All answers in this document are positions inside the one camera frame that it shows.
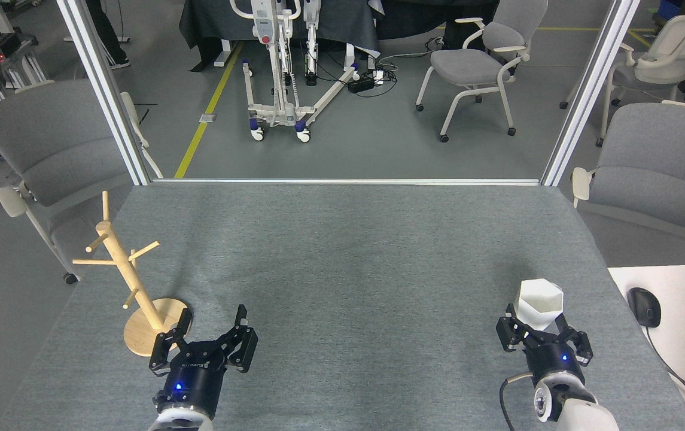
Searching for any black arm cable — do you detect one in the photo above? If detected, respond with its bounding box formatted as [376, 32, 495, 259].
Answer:
[499, 372, 535, 431]

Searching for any grey chair with cream frame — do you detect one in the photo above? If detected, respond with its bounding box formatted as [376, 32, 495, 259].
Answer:
[0, 79, 163, 285]
[571, 101, 685, 264]
[416, 0, 549, 143]

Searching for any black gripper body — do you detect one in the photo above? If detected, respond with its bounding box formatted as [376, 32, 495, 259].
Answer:
[523, 342, 586, 387]
[152, 341, 227, 420]

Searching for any white faceted cup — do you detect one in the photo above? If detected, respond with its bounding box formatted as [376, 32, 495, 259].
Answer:
[514, 279, 564, 331]

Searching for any black computer mouse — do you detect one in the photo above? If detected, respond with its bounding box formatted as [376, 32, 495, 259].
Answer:
[627, 287, 662, 328]

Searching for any silver crossbar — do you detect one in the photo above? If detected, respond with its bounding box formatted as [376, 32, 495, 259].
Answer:
[152, 178, 541, 186]

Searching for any power strip with plugs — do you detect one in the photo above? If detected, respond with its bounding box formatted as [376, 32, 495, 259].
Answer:
[348, 71, 386, 93]

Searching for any silver post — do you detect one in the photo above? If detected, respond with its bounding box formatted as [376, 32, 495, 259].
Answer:
[56, 0, 156, 186]
[540, 0, 642, 187]

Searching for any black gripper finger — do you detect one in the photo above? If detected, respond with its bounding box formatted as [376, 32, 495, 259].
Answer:
[496, 304, 543, 354]
[552, 312, 594, 366]
[214, 304, 259, 374]
[149, 308, 193, 377]

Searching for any black cloth-covered table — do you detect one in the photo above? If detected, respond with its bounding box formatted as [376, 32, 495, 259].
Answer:
[179, 0, 382, 71]

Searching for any person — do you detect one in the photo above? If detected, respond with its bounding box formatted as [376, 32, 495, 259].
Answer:
[84, 0, 131, 69]

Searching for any white stand on wheels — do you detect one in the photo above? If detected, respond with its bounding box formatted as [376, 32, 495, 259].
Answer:
[229, 0, 362, 143]

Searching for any cream mesh-back chair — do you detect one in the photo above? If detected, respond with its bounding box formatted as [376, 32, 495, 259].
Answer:
[560, 13, 685, 148]

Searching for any wooden cup rack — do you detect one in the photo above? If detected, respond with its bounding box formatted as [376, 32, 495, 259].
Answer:
[72, 191, 193, 358]

